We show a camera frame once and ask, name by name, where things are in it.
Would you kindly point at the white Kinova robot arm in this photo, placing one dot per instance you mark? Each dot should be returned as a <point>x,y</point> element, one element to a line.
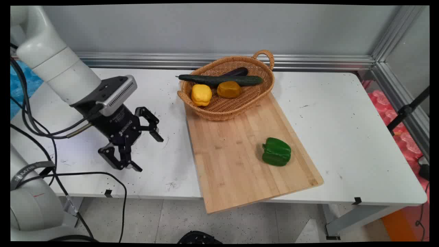
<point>51,58</point>

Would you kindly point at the aluminium corner post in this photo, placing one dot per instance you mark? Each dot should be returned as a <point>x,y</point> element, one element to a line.
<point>398,32</point>

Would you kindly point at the long green cucumber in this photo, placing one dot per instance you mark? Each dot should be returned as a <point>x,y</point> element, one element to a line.
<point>219,80</point>

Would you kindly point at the dark orange bell pepper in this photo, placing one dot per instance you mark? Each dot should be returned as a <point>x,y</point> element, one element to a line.
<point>229,90</point>

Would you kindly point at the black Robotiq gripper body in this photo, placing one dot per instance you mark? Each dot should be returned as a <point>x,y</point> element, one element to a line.
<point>118,128</point>

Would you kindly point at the black tripod stand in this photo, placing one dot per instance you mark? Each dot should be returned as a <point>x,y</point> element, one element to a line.
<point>406,110</point>

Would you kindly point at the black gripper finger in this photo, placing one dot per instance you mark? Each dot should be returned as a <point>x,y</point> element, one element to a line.
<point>151,120</point>
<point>120,159</point>

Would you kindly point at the black round object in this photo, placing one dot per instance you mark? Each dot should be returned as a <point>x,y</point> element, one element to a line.
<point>199,237</point>

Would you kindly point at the green bell pepper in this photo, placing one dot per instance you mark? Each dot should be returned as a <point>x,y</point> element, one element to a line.
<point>276,152</point>

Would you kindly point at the black tape piece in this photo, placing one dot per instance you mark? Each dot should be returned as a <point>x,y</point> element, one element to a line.
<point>357,201</point>
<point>108,193</point>

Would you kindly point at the woven wicker basket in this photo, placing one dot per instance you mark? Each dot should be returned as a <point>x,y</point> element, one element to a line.
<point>223,106</point>

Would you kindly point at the grey metal table leg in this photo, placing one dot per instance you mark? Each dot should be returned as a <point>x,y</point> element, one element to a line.
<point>72,209</point>
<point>356,218</point>

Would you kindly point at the bamboo cutting board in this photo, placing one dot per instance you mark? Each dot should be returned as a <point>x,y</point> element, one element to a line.
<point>236,161</point>

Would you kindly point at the black tripod foot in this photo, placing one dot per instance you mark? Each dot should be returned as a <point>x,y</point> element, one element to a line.
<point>424,168</point>

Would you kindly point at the dark purple eggplant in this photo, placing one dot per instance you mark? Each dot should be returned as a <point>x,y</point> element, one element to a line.
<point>238,72</point>

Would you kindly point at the long aluminium wall rail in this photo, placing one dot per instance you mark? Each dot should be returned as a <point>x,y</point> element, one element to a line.
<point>154,60</point>

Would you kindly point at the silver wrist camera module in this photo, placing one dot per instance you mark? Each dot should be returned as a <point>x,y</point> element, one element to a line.
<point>120,94</point>

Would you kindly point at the bright yellow bell pepper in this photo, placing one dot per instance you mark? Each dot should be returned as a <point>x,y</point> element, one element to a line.
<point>201,95</point>

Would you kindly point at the blue textured cloth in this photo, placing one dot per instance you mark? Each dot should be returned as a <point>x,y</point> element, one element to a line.
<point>22,85</point>

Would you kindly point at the pink bubble wrap sheet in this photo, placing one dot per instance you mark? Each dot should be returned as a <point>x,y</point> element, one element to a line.
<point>408,142</point>

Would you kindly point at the aluminium side rail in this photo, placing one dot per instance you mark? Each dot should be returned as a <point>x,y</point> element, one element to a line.
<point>404,103</point>

